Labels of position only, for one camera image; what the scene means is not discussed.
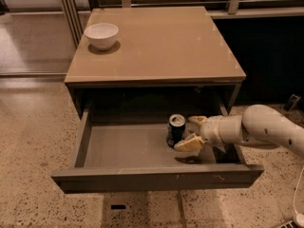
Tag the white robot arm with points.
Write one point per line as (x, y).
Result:
(259, 126)

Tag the white ceramic bowl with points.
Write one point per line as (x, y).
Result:
(102, 36)

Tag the grey cabinet with glass top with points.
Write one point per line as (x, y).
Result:
(155, 47)

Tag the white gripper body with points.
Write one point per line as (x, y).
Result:
(213, 130)

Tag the open grey top drawer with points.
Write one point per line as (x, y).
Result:
(119, 154)

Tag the metal door frame post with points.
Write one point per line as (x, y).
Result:
(70, 11)

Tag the small dark floor bracket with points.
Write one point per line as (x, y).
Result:
(292, 102)

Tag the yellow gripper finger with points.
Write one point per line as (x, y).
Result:
(192, 142)
(197, 120)

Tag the dark pepsi can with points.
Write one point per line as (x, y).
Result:
(176, 127)

